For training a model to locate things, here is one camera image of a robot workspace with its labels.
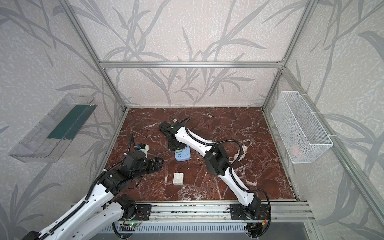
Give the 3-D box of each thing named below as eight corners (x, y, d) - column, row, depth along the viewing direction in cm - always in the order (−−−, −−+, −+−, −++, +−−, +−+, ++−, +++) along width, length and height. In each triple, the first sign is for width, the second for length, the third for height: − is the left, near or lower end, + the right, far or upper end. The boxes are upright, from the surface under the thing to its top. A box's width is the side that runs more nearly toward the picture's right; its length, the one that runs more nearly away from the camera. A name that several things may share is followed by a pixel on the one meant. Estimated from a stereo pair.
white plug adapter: (173, 184, 85) (172, 182, 82) (174, 175, 88) (173, 173, 86) (183, 184, 85) (182, 182, 82) (184, 175, 88) (183, 173, 86)
